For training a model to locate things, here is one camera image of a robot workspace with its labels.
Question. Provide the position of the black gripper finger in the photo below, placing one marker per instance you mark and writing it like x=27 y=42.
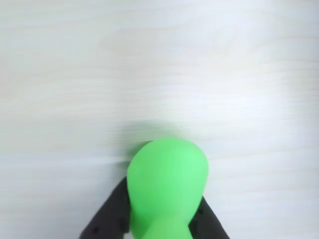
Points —
x=208 y=224
x=109 y=216

